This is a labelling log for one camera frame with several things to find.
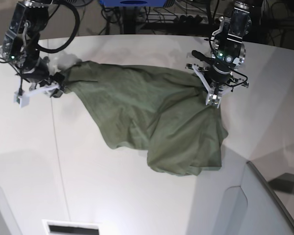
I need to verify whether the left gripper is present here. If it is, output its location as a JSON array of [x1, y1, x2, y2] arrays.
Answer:
[[207, 61, 231, 85]]

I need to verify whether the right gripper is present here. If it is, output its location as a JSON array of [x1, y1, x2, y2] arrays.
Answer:
[[19, 56, 65, 98]]

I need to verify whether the green t-shirt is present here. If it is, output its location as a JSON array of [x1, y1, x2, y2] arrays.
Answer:
[[62, 61, 228, 176]]

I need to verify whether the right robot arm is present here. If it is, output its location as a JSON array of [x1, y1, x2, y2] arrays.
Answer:
[[0, 0, 80, 98]]

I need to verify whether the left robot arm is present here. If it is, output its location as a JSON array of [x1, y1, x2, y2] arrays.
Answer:
[[208, 0, 252, 85]]

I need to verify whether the black power strip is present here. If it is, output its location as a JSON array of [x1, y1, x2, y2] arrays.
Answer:
[[173, 15, 208, 25]]

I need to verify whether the blue box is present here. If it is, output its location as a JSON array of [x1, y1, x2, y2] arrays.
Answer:
[[99, 0, 166, 7]]

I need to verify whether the black table leg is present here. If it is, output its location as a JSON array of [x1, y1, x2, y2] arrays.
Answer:
[[121, 7, 139, 34]]

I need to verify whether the white slotted plate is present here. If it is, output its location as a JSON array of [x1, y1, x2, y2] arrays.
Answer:
[[42, 219, 102, 235]]

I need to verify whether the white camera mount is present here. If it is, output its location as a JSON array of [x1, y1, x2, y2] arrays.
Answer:
[[186, 64, 249, 108], [13, 83, 60, 108]]

